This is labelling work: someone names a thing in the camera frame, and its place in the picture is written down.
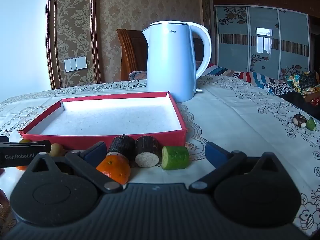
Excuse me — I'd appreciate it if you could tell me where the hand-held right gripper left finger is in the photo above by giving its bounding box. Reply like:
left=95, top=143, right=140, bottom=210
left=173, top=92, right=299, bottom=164
left=28, top=141, right=123, bottom=193

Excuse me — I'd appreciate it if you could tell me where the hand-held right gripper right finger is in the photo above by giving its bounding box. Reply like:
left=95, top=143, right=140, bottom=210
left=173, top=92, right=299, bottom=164
left=189, top=141, right=286, bottom=192

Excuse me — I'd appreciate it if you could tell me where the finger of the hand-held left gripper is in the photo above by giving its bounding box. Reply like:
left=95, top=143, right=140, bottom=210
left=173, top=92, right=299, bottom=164
left=37, top=141, right=52, bottom=153

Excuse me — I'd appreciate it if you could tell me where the red shallow cardboard box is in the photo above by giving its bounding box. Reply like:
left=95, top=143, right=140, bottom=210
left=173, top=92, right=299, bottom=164
left=19, top=91, right=188, bottom=152

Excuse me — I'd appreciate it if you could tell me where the dark eggplant piece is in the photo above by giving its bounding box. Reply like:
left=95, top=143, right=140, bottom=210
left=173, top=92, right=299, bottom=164
left=107, top=134, right=136, bottom=164
left=134, top=135, right=162, bottom=168

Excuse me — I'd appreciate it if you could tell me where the green cucumber piece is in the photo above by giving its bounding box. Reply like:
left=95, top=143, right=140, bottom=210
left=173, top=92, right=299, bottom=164
left=162, top=146, right=190, bottom=170

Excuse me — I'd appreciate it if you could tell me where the dark brown water chestnut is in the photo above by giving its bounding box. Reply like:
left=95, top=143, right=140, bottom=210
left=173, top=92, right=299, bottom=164
left=293, top=114, right=307, bottom=128

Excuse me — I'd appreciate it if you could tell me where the colourful striped blanket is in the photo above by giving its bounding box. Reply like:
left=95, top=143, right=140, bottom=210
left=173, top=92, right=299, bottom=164
left=205, top=64, right=293, bottom=95

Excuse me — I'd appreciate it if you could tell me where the wardrobe with sliding doors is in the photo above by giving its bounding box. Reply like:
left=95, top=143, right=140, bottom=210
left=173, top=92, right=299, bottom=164
left=210, top=0, right=320, bottom=75

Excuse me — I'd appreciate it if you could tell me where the light blue electric kettle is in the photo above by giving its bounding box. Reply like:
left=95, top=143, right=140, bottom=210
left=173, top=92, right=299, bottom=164
left=142, top=21, right=212, bottom=103

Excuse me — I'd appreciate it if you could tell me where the small green fruit piece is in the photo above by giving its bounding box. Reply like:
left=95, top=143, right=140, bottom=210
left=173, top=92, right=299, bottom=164
left=306, top=117, right=317, bottom=131

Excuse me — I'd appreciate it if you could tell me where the brown wooden headboard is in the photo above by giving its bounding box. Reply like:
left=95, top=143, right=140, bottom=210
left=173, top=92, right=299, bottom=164
left=116, top=29, right=209, bottom=80

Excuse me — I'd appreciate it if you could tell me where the colourful clothes pile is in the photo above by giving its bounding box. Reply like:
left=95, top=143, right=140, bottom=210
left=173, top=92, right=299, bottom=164
left=285, top=70, right=320, bottom=98

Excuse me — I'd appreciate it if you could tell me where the white wall switch panel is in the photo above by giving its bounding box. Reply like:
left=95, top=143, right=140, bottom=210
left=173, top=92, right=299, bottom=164
left=64, top=57, right=87, bottom=72

